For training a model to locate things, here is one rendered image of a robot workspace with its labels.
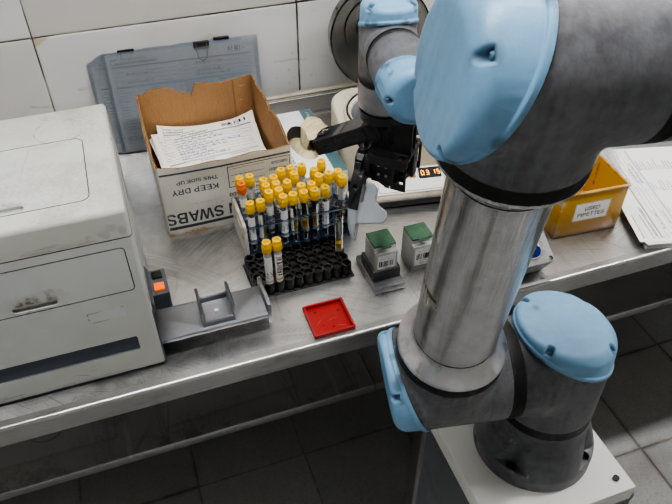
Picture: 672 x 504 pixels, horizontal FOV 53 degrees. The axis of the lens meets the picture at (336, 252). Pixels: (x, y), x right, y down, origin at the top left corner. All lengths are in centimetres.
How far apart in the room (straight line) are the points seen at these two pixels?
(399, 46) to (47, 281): 52
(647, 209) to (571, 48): 101
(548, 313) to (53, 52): 106
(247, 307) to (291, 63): 66
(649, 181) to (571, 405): 76
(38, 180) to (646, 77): 73
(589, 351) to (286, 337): 49
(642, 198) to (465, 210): 94
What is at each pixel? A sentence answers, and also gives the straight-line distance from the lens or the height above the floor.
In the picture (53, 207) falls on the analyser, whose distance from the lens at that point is 89.
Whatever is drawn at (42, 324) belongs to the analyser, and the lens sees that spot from 98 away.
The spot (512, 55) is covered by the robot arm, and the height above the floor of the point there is 151.
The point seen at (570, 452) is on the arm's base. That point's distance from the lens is 89.
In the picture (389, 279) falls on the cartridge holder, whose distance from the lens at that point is 114.
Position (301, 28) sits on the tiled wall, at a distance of 152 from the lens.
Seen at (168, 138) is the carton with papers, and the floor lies 94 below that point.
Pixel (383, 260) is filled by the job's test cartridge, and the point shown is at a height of 93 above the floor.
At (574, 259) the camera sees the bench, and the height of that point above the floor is 88.
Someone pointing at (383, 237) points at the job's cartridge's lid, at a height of 96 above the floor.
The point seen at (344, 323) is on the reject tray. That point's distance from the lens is 108.
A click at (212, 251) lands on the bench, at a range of 123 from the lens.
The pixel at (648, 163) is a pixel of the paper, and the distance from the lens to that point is 154.
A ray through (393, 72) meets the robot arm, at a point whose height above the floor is 132.
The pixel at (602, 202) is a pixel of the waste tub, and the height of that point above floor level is 94.
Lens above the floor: 168
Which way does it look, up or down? 42 degrees down
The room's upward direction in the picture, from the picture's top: straight up
